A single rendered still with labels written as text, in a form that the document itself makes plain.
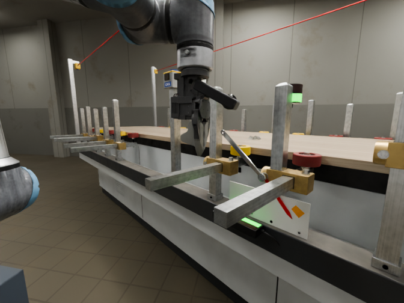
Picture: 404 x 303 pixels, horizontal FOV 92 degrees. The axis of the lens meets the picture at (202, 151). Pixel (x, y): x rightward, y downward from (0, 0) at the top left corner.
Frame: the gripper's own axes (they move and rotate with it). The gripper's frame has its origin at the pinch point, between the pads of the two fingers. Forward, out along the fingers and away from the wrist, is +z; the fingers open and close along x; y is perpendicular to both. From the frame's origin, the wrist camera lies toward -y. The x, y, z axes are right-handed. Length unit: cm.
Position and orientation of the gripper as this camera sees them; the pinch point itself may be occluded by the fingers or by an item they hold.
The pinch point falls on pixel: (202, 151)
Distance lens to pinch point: 51.1
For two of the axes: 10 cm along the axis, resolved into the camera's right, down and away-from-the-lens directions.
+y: -9.3, -0.7, 3.7
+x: -3.7, 1.5, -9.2
